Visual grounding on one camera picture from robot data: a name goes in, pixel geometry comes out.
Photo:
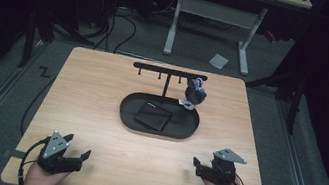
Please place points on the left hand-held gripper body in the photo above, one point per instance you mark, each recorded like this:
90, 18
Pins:
54, 151

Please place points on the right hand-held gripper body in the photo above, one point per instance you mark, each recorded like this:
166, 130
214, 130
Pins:
223, 171

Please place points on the black hook rack with tray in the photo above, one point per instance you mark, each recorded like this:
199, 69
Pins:
180, 125

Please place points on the black wallet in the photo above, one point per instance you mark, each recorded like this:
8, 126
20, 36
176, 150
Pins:
153, 116

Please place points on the person's left hand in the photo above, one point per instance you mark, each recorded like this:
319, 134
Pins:
41, 181

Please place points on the black metal stand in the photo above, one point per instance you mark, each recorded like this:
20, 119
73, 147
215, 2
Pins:
29, 42
295, 104

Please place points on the grey paper sheet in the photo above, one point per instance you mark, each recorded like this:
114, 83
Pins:
218, 61

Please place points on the small red object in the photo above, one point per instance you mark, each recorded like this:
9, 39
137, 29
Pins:
270, 36

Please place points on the white frame desk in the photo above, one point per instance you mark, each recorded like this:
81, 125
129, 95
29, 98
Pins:
216, 11

